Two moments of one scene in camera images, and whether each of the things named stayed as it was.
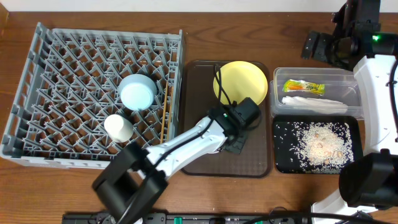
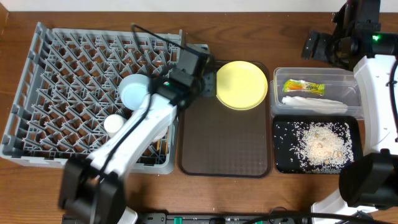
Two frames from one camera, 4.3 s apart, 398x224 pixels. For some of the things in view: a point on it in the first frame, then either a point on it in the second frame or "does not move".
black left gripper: x=237 y=143 to x=208 y=82
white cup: x=118 y=129 does not move
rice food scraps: x=322 y=147 does not move
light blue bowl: x=138 y=92 does not move
